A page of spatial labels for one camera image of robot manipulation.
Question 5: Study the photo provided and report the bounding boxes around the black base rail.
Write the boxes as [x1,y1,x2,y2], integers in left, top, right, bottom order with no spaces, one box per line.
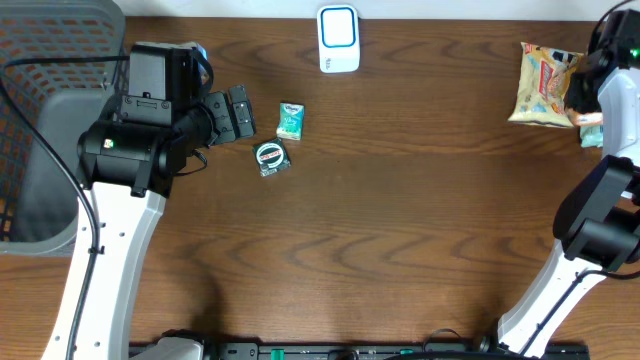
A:
[128,341,591,360]

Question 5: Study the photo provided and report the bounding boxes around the yellow snack bag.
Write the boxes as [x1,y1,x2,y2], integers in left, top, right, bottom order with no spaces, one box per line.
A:
[508,42,584,128]

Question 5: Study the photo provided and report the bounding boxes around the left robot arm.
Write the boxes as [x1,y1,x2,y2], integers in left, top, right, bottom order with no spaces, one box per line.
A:
[44,42,255,359]

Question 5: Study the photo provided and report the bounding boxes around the teal packet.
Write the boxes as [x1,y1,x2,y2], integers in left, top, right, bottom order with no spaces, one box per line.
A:
[580,125,604,148]

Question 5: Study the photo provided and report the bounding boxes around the green tissue pack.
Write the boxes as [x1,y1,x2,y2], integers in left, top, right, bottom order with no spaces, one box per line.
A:
[276,103,305,141]

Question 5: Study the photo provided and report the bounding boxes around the black round-logo packet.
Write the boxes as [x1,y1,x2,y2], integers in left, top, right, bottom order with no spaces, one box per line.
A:
[253,138,291,177]

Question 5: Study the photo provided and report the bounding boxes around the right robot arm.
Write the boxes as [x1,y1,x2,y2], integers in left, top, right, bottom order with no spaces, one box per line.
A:
[480,3,639,358]

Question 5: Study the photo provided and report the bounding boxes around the dark grey plastic basket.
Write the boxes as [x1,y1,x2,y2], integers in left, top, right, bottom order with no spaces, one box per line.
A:
[1,0,128,256]

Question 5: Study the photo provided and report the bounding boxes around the orange tissue pack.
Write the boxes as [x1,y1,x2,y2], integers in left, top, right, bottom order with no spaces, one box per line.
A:
[569,111,603,127]

